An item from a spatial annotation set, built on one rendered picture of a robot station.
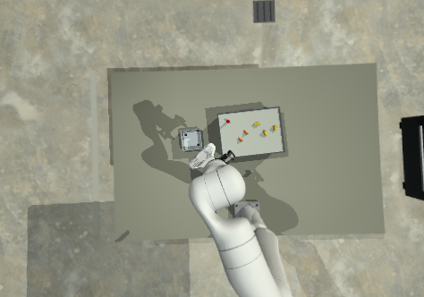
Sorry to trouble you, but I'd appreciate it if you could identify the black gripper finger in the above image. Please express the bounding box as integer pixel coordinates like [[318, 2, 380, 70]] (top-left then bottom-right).
[[220, 150, 235, 164]]

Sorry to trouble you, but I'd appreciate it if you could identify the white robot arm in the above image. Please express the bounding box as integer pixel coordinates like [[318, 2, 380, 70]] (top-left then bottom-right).
[[189, 143, 292, 297]]

